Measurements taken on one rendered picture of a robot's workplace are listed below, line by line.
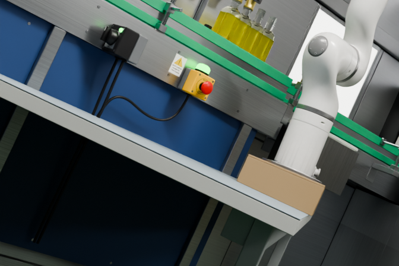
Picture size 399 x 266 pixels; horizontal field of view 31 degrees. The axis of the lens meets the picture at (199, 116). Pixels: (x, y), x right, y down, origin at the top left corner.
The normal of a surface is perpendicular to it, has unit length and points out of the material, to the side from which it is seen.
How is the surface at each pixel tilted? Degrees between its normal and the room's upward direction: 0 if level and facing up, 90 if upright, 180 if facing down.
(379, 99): 90
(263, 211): 90
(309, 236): 90
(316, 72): 127
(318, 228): 90
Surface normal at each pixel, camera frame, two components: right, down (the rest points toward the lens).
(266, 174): -0.17, -0.12
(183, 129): 0.56, 0.22
